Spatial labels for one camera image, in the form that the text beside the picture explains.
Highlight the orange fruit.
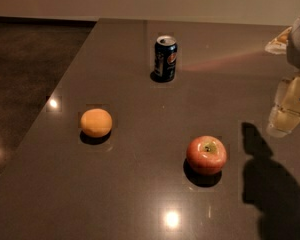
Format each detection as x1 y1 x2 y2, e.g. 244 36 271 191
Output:
80 108 113 138

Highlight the red apple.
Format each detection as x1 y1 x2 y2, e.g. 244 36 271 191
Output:
186 136 227 176

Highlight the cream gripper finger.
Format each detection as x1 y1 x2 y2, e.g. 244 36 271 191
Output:
267 73 300 138
265 27 292 55

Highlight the dark blue soda can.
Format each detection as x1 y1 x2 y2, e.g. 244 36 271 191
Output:
154 35 178 82

